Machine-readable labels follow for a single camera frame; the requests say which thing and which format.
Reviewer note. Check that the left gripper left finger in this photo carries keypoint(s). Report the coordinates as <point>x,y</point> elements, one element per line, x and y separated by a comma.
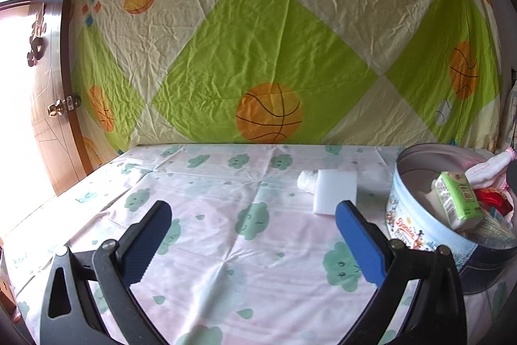
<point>69,314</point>

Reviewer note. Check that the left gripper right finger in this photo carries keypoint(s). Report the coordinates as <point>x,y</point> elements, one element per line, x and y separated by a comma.
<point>436,314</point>

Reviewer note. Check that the green tissue pack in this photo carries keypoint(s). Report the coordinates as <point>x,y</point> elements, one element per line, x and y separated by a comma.
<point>459,202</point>

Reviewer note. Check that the red drawstring pouch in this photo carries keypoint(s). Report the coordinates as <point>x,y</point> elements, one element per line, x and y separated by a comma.
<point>491,197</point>

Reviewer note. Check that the pink white knitted cloth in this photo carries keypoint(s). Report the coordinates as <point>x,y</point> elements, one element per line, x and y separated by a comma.
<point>491,173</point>

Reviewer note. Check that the round cookie tin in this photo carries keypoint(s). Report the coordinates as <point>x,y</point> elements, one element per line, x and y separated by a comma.
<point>409,217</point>

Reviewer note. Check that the white sponge block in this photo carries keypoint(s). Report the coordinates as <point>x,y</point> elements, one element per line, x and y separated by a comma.
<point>331,188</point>

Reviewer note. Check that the small white cloth roll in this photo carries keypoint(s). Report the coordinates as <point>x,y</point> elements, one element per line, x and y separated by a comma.
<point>307,181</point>

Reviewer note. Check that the cloud print tablecloth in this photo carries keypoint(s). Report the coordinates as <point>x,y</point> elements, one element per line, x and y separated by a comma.
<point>245,259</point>

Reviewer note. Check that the door hanging ornament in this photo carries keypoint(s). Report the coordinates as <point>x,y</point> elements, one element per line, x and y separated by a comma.
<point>37,42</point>

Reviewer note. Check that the green yellow basketball sheet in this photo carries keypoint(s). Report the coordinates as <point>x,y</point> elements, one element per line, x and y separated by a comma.
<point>321,72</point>

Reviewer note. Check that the wooden door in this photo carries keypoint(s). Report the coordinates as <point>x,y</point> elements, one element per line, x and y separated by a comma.
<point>59,138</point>

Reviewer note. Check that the brass door handle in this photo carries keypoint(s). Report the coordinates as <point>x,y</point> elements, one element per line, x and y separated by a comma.
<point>62,106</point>

